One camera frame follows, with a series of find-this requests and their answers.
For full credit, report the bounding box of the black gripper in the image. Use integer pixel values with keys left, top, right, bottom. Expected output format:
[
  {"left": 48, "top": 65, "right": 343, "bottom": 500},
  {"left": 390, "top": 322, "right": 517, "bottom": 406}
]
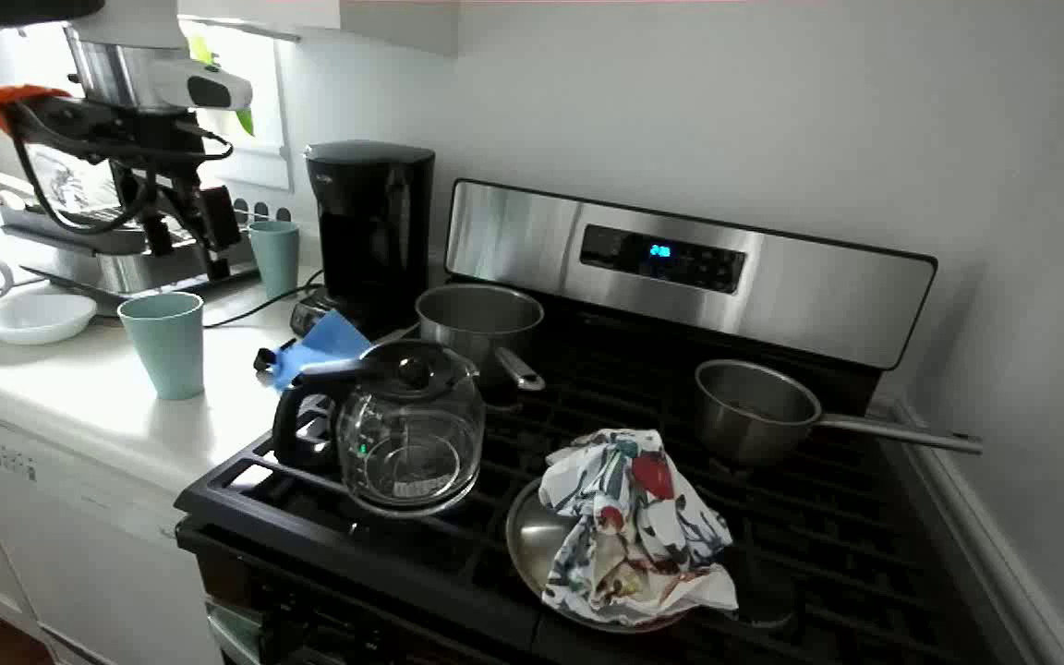
[{"left": 121, "top": 144, "right": 255, "bottom": 283}]

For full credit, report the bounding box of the teal plastic cup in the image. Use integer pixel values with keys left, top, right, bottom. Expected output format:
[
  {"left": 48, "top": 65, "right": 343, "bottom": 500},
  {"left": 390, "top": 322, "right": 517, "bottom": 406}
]
[
  {"left": 116, "top": 289, "right": 209, "bottom": 402},
  {"left": 245, "top": 216, "right": 302, "bottom": 299}
]

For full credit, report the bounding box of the white base cabinet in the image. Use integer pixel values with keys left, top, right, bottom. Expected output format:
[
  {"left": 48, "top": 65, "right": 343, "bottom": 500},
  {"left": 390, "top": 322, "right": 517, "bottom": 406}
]
[{"left": 0, "top": 402, "right": 221, "bottom": 665}]

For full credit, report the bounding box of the blue cloth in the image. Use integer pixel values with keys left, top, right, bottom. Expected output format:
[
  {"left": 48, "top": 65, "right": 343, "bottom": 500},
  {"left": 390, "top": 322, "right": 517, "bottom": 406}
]
[{"left": 250, "top": 305, "right": 378, "bottom": 394}]

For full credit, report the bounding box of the black coffee maker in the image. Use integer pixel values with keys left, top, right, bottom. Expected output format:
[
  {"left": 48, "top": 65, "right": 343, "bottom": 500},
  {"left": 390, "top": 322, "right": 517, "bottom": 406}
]
[{"left": 302, "top": 138, "right": 441, "bottom": 340}]

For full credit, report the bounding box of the white shallow bowl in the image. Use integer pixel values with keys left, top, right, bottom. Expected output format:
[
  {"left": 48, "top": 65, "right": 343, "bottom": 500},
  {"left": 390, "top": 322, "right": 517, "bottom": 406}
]
[{"left": 0, "top": 289, "right": 100, "bottom": 346}]

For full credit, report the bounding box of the glass coffee carafe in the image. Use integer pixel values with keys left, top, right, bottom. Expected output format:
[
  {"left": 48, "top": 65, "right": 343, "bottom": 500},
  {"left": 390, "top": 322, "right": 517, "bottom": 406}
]
[{"left": 270, "top": 340, "right": 490, "bottom": 522}]

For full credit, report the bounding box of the silver plate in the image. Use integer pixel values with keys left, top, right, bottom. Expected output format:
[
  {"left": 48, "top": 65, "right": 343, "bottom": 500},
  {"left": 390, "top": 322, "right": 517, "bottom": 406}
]
[{"left": 502, "top": 474, "right": 746, "bottom": 639}]

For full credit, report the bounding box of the patterned dish towel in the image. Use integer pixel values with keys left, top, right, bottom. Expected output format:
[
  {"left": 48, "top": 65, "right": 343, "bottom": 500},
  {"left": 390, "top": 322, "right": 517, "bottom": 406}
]
[{"left": 537, "top": 425, "right": 742, "bottom": 623}]

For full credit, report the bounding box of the black steel stove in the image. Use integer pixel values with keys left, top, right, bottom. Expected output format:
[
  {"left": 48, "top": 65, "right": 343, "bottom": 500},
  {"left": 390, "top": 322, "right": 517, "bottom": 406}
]
[{"left": 172, "top": 176, "right": 970, "bottom": 665}]

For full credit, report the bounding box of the white wall outlet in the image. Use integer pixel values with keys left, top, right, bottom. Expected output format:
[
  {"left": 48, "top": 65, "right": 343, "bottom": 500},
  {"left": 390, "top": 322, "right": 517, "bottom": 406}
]
[{"left": 228, "top": 182, "right": 302, "bottom": 234}]

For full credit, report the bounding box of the black power cord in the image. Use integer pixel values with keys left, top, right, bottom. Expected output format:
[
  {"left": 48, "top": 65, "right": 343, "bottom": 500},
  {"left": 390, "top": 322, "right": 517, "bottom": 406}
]
[{"left": 204, "top": 272, "right": 329, "bottom": 333}]

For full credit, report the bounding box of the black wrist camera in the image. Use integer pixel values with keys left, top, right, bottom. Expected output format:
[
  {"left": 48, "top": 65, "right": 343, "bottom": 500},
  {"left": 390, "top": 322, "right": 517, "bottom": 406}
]
[{"left": 24, "top": 99, "right": 209, "bottom": 165}]

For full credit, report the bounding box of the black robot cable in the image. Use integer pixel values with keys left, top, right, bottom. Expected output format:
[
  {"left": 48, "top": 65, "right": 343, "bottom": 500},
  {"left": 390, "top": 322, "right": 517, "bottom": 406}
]
[{"left": 7, "top": 103, "right": 240, "bottom": 237}]

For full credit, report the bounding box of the orange velcro strap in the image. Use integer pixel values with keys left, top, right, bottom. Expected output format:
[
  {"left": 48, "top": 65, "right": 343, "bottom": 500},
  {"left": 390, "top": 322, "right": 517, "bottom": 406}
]
[{"left": 0, "top": 80, "right": 69, "bottom": 134}]

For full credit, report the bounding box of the white wall cabinet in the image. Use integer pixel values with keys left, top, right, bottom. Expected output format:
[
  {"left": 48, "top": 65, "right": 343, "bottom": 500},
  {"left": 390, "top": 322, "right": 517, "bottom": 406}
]
[{"left": 178, "top": 0, "right": 460, "bottom": 60}]

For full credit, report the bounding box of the short-handled steel saucepan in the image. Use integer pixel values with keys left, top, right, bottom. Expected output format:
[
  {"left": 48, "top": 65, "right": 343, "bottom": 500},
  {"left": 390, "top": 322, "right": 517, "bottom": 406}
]
[{"left": 414, "top": 280, "right": 549, "bottom": 397}]

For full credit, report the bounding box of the long-handled steel saucepan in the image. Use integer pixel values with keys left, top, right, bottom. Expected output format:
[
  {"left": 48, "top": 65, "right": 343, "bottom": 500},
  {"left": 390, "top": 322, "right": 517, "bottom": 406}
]
[{"left": 692, "top": 359, "right": 985, "bottom": 474}]

